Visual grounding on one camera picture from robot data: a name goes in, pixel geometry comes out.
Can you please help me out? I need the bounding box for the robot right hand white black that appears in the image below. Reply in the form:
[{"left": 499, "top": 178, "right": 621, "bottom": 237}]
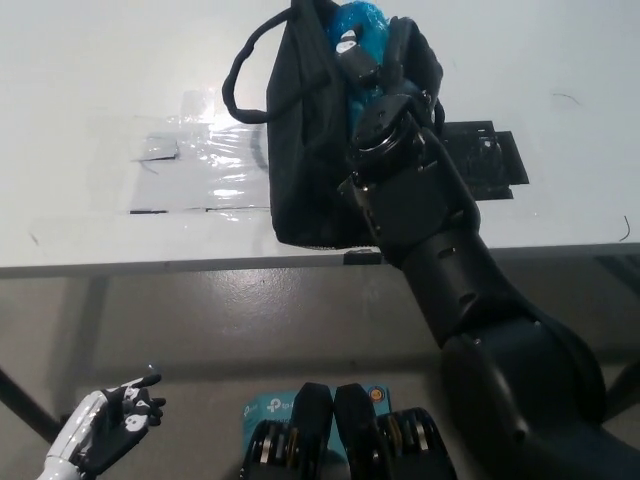
[{"left": 333, "top": 27, "right": 406, "bottom": 101}]

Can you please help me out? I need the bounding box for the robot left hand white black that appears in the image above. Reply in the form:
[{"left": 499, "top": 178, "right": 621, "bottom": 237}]
[{"left": 47, "top": 373, "right": 167, "bottom": 476}]

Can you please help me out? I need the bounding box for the blue plastic-wrapped plate stack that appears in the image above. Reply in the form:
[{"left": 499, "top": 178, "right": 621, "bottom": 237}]
[{"left": 324, "top": 0, "right": 424, "bottom": 136}]

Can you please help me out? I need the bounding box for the black fabric bag with handles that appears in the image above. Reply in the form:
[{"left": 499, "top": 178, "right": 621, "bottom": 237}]
[{"left": 222, "top": 0, "right": 446, "bottom": 251}]

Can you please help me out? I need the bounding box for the robot left black body block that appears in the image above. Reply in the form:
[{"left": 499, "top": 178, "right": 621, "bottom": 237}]
[{"left": 238, "top": 382, "right": 335, "bottom": 480}]

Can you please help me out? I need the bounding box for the teal tp-link box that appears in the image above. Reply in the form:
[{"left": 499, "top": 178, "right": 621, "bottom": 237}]
[{"left": 240, "top": 383, "right": 391, "bottom": 456}]

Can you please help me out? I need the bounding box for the black tape patch on table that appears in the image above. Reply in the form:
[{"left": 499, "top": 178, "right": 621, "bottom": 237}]
[{"left": 439, "top": 119, "right": 531, "bottom": 202}]

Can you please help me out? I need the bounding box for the clear glossy tape sheet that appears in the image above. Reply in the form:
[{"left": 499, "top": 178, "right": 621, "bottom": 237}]
[{"left": 127, "top": 89, "right": 274, "bottom": 214}]

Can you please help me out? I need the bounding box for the small black tape strip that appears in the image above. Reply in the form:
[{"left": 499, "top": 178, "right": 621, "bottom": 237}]
[{"left": 343, "top": 248, "right": 384, "bottom": 265}]

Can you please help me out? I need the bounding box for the small grey tape patch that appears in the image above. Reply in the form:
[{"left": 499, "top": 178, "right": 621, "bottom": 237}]
[{"left": 130, "top": 133, "right": 180, "bottom": 162}]

